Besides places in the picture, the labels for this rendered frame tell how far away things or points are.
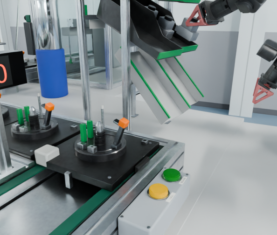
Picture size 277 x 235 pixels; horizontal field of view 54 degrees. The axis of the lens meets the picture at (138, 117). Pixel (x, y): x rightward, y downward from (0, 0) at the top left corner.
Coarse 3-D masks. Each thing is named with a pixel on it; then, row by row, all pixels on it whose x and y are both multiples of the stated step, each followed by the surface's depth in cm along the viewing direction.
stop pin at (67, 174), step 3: (66, 174) 63; (69, 174) 63; (66, 177) 64; (69, 177) 63; (66, 180) 64; (69, 180) 64; (72, 180) 65; (66, 183) 64; (69, 183) 64; (72, 183) 65; (66, 186) 65; (69, 186) 64; (72, 186) 65
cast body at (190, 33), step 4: (184, 20) 93; (192, 20) 91; (196, 20) 91; (184, 24) 93; (176, 28) 97; (180, 28) 94; (184, 28) 93; (188, 28) 92; (192, 28) 92; (196, 28) 94; (176, 32) 96; (180, 32) 95; (184, 32) 94; (188, 32) 93; (192, 32) 92; (196, 32) 94; (184, 36) 94; (188, 36) 93; (192, 36) 93; (196, 36) 95; (188, 40) 93; (192, 40) 94
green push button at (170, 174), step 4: (172, 168) 64; (164, 172) 63; (168, 172) 63; (172, 172) 63; (176, 172) 63; (164, 176) 62; (168, 176) 61; (172, 176) 61; (176, 176) 61; (168, 180) 61; (172, 180) 61
